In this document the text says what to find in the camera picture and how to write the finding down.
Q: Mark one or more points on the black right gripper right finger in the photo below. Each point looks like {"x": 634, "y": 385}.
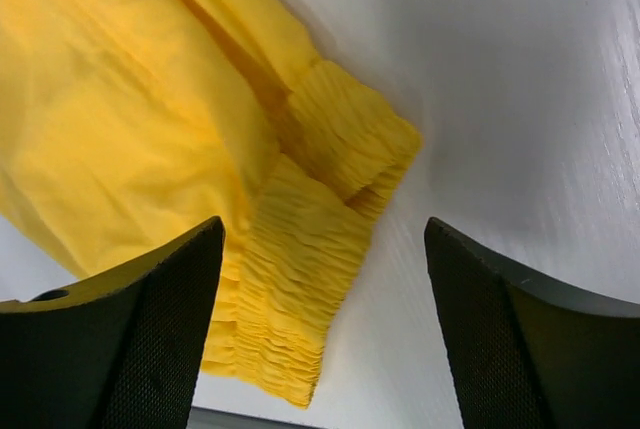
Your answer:
{"x": 527, "y": 350}

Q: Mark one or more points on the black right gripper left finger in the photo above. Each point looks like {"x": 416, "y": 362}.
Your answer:
{"x": 121, "y": 349}

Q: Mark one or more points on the yellow shorts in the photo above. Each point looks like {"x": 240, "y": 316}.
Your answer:
{"x": 125, "y": 123}

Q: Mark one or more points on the aluminium front rail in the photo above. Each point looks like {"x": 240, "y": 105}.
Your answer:
{"x": 216, "y": 418}

